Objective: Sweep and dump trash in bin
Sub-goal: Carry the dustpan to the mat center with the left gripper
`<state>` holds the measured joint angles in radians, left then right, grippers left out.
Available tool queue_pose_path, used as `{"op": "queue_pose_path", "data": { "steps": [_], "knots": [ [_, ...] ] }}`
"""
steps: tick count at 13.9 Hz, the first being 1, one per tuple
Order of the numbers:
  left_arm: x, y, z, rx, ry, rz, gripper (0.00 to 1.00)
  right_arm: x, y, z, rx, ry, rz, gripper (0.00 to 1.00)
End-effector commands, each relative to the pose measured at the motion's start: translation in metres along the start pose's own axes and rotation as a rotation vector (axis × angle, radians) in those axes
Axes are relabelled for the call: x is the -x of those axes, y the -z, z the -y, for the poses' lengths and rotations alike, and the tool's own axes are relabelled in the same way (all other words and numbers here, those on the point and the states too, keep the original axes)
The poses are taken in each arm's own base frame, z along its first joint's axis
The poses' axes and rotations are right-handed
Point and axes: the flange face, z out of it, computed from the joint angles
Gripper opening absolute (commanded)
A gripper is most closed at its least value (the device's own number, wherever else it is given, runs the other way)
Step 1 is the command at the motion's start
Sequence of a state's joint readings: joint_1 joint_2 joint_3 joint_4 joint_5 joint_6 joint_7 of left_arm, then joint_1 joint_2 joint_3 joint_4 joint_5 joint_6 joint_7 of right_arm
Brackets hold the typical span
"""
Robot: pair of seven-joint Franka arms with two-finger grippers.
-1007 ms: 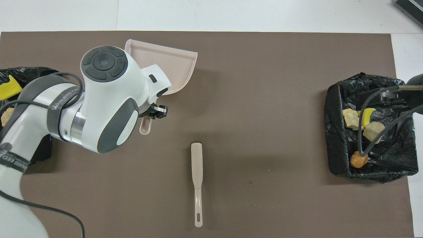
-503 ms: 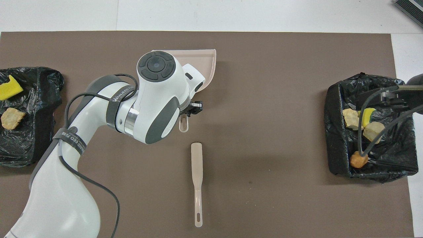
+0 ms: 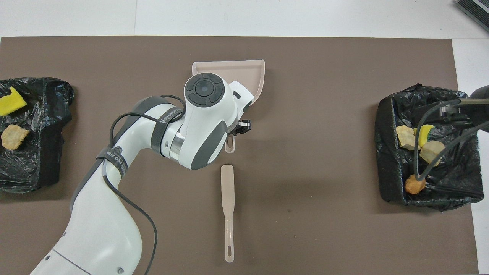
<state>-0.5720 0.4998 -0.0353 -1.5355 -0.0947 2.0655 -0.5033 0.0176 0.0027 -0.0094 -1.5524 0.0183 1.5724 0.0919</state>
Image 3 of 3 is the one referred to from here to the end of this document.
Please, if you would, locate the pale beige sponge chunk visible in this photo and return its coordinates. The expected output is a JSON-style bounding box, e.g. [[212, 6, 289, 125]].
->
[[419, 140, 446, 166]]

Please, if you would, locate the right arm gripper cable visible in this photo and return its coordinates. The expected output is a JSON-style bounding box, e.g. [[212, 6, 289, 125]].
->
[[413, 100, 489, 181]]

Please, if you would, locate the left arm gripper cable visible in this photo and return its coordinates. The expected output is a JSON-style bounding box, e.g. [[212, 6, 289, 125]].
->
[[101, 94, 188, 275]]

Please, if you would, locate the black bag lined bin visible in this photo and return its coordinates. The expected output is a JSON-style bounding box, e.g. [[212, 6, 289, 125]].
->
[[0, 77, 75, 194], [374, 84, 484, 212]]

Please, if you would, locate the grey ribbed panel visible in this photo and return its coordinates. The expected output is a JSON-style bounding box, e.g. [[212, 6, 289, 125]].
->
[[456, 0, 489, 32]]

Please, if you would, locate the yellow sponge piece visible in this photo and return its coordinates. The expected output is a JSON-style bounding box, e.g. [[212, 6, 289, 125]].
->
[[0, 86, 28, 116], [413, 124, 435, 147]]

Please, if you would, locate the brown oval bun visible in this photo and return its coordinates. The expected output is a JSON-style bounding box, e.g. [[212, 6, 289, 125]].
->
[[405, 174, 426, 195]]

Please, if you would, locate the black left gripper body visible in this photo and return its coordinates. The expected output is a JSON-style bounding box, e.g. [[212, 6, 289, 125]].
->
[[233, 119, 252, 136]]

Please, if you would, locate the brown table mat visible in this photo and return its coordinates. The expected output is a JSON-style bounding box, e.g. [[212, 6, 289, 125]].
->
[[0, 36, 479, 275]]

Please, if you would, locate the beige plastic dustpan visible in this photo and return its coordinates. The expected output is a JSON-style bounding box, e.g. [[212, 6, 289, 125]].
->
[[192, 59, 266, 154]]

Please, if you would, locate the arm gripper cable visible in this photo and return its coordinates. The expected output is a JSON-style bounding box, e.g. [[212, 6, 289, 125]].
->
[[413, 100, 489, 181], [101, 94, 188, 275]]

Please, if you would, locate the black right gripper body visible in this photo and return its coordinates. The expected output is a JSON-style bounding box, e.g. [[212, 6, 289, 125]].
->
[[415, 97, 489, 132]]

